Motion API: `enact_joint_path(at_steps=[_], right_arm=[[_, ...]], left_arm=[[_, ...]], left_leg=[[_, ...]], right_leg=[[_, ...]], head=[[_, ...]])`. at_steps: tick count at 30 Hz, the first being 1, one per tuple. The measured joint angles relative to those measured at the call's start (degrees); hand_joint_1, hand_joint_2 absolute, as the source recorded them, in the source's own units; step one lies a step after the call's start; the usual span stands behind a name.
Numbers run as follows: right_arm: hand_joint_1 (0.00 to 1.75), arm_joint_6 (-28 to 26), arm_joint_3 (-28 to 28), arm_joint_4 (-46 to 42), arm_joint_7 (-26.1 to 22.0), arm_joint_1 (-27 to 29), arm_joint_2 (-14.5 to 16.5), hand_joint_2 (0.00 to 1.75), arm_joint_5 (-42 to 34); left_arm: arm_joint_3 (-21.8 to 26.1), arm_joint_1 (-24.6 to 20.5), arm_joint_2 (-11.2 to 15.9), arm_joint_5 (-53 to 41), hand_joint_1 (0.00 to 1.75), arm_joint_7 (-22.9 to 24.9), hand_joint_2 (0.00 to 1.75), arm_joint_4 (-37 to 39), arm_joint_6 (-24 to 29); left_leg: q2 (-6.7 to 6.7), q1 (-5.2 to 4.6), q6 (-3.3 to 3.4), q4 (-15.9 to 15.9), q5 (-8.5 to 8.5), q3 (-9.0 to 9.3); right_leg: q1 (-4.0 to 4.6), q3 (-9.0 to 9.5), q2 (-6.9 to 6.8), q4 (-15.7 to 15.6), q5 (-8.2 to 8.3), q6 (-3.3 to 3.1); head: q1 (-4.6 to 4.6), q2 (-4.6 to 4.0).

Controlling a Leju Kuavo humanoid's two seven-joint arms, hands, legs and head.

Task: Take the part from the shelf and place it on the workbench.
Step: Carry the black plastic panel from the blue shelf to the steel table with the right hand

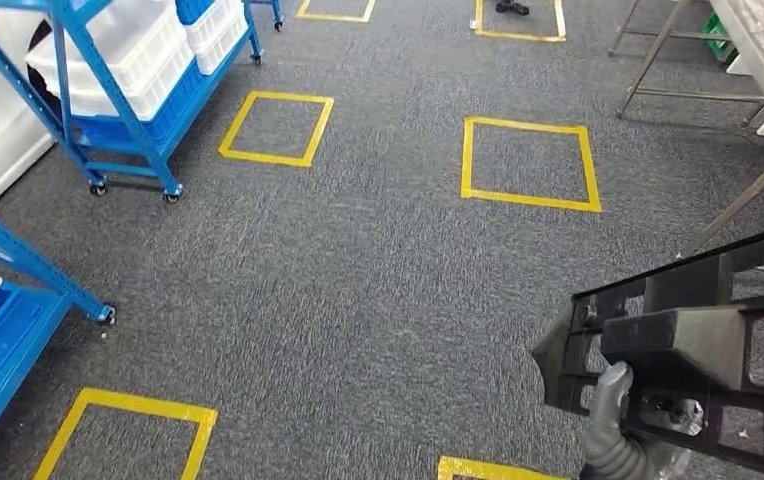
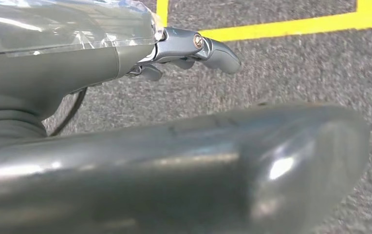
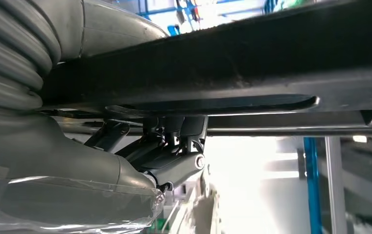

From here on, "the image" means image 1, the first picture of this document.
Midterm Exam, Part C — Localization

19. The green plastic crate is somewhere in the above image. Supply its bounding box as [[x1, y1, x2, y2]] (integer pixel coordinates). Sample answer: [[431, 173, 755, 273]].
[[698, 11, 740, 66]]

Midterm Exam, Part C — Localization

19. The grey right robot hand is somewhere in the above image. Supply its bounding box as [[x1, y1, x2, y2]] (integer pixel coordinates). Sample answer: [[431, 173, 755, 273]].
[[582, 360, 706, 440]]

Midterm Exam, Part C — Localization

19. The yellow floor tape square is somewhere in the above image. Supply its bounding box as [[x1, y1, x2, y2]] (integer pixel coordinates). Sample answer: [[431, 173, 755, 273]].
[[295, 0, 378, 24], [436, 455, 572, 480], [32, 387, 219, 480], [472, 0, 567, 44]]

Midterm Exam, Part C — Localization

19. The blue plastic bin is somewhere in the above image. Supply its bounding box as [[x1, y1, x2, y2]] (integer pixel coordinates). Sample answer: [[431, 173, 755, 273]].
[[70, 59, 206, 146], [175, 0, 216, 26]]

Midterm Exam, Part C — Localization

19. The black plastic frame part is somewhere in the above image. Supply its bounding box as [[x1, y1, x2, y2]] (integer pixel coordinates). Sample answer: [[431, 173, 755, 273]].
[[530, 218, 764, 480]]

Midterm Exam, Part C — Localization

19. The blue wheeled metal rack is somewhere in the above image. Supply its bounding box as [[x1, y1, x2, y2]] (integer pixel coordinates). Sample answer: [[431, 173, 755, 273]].
[[0, 0, 265, 205], [242, 0, 285, 33]]

